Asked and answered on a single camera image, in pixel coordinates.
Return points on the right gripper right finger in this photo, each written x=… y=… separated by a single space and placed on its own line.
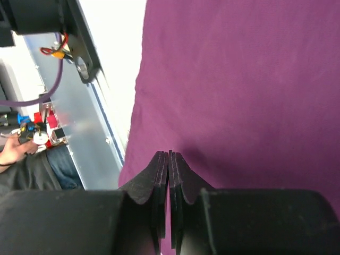
x=188 y=221

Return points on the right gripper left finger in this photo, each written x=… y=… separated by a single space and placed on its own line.
x=151 y=184

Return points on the purple surgical cloth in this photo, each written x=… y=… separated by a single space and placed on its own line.
x=246 y=91

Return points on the operator bare hand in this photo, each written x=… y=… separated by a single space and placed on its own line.
x=14 y=151

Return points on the operator blue jeans leg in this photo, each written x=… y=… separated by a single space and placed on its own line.
x=63 y=167

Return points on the red and blue clutter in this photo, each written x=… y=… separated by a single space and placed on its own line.
x=43 y=128

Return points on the front aluminium rail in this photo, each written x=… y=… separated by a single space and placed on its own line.
x=84 y=113

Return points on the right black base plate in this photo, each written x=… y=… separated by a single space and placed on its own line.
x=80 y=41

